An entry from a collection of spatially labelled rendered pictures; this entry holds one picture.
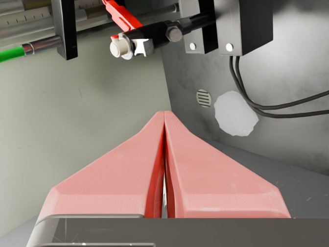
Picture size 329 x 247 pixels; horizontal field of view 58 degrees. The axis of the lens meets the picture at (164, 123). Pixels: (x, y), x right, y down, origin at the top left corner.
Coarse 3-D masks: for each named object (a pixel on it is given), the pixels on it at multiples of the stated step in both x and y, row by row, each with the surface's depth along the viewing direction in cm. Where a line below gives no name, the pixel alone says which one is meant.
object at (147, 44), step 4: (148, 40) 28; (144, 44) 28; (148, 44) 28; (152, 44) 29; (144, 48) 28; (148, 48) 28; (152, 48) 29; (144, 52) 28; (148, 52) 28; (152, 52) 29
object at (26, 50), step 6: (18, 48) 42; (24, 48) 43; (30, 48) 43; (0, 54) 41; (6, 54) 41; (12, 54) 42; (18, 54) 42; (24, 54) 43; (30, 54) 44; (0, 60) 41; (6, 60) 42
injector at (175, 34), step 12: (204, 12) 38; (156, 24) 33; (168, 24) 34; (180, 24) 35; (192, 24) 36; (204, 24) 38; (120, 36) 31; (132, 36) 31; (144, 36) 31; (156, 36) 32; (168, 36) 32; (180, 36) 32; (132, 48) 30; (156, 48) 34
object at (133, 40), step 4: (132, 40) 30; (136, 40) 30; (140, 40) 29; (144, 40) 29; (136, 44) 30; (140, 44) 30; (136, 48) 30; (140, 48) 30; (136, 52) 31; (140, 52) 30
